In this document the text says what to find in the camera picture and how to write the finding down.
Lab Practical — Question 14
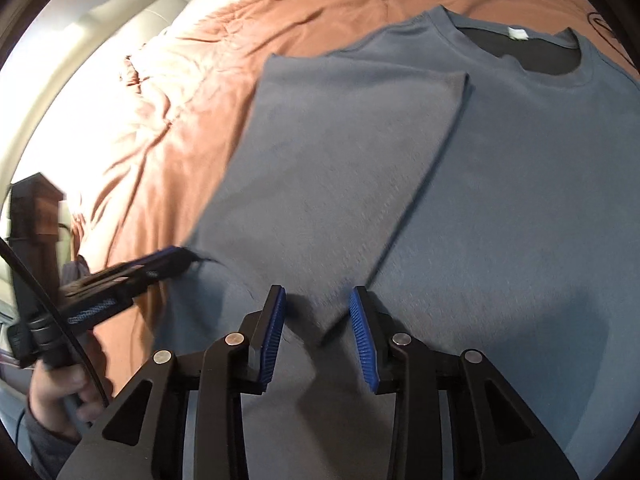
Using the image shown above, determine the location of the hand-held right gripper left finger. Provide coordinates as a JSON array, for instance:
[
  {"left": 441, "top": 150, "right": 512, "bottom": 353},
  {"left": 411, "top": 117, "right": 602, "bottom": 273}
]
[{"left": 56, "top": 285, "right": 288, "bottom": 480}]

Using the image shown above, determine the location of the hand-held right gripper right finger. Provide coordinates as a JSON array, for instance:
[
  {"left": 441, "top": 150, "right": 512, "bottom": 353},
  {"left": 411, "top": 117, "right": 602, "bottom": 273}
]
[{"left": 348, "top": 286, "right": 581, "bottom": 480}]

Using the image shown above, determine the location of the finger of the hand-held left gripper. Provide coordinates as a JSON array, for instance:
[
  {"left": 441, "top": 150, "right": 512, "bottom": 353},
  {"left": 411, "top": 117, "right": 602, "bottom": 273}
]
[
  {"left": 65, "top": 291, "right": 140, "bottom": 327},
  {"left": 59, "top": 246, "right": 199, "bottom": 297}
]

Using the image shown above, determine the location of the blue-grey t-shirt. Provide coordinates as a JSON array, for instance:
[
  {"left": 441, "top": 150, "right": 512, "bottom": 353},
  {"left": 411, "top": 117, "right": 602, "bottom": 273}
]
[{"left": 162, "top": 4, "right": 640, "bottom": 480}]

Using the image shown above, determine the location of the person's left hand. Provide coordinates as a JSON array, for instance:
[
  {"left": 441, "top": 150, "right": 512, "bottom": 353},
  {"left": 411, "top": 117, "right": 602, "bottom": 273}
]
[{"left": 29, "top": 340, "right": 109, "bottom": 434}]

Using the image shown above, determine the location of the dark wooden furniture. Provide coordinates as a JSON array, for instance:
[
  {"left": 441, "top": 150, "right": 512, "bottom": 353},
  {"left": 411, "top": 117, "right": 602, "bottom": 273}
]
[{"left": 9, "top": 172, "right": 68, "bottom": 301}]

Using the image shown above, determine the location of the brown blanket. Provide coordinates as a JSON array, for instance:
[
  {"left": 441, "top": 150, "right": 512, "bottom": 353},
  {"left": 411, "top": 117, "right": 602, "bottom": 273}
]
[{"left": 70, "top": 0, "right": 640, "bottom": 401}]

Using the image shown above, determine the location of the black cable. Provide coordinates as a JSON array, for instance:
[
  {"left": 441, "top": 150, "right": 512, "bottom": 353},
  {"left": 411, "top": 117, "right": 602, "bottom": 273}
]
[{"left": 0, "top": 237, "right": 112, "bottom": 408}]

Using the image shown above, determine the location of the cream padded bed frame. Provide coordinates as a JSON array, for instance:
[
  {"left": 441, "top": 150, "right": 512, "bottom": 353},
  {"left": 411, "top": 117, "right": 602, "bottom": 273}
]
[{"left": 0, "top": 0, "right": 201, "bottom": 196}]

